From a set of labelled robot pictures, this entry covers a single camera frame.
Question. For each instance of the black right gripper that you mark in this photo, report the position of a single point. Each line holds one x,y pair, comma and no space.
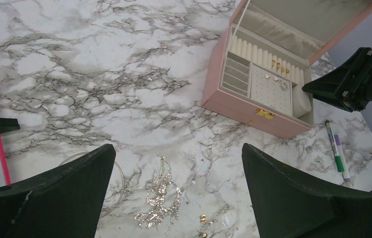
349,86

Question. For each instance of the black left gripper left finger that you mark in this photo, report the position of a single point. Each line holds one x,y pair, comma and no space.
64,202

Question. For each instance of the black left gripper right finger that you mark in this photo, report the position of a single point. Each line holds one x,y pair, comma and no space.
289,203

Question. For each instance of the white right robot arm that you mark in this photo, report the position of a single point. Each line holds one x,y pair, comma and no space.
349,86

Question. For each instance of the pink jewelry box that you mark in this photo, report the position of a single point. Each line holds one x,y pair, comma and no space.
281,38

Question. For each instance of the white oval watch pillow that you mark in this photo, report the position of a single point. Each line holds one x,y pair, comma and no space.
301,102

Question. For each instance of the rhinestone earring in box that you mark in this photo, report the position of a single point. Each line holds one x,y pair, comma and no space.
284,85

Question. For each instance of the purple marker pen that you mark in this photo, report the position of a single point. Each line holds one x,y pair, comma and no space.
346,175

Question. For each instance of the green marker pen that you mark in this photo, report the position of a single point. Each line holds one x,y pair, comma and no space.
336,155

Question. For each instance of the black whiteboard clip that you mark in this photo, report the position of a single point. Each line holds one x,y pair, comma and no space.
8,125

